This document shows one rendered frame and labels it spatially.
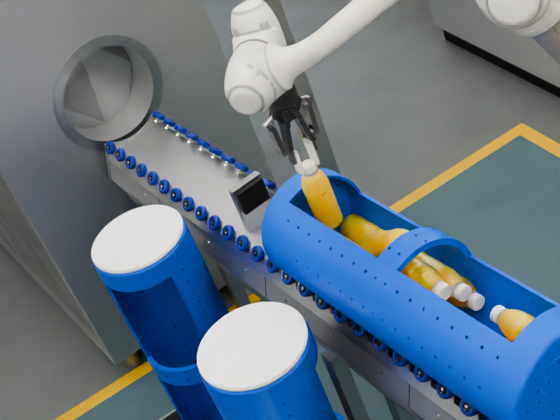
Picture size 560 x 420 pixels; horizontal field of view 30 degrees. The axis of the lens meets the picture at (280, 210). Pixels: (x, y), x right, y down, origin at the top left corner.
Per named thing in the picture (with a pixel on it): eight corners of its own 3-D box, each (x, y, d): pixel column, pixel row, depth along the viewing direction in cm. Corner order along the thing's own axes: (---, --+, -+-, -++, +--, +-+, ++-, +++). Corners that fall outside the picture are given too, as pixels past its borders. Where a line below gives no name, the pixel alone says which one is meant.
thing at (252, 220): (272, 211, 303) (255, 170, 294) (280, 216, 300) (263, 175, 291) (245, 230, 300) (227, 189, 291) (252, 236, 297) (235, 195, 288)
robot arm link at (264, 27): (249, 57, 236) (241, 89, 226) (226, -3, 227) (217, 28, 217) (295, 47, 233) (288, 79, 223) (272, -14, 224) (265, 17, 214)
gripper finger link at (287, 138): (289, 111, 236) (284, 113, 236) (296, 154, 242) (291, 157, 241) (279, 106, 239) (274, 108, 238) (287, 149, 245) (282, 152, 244)
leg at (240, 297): (252, 312, 413) (197, 192, 375) (260, 319, 408) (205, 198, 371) (241, 322, 411) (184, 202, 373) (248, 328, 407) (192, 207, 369)
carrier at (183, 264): (193, 413, 360) (202, 477, 337) (89, 227, 308) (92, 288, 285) (271, 386, 359) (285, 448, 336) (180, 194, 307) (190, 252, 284)
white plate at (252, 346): (267, 401, 233) (269, 404, 233) (327, 312, 248) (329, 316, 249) (174, 372, 249) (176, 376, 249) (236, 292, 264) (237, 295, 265)
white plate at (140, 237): (89, 224, 307) (91, 227, 308) (92, 284, 285) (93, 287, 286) (177, 192, 306) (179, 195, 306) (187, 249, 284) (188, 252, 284)
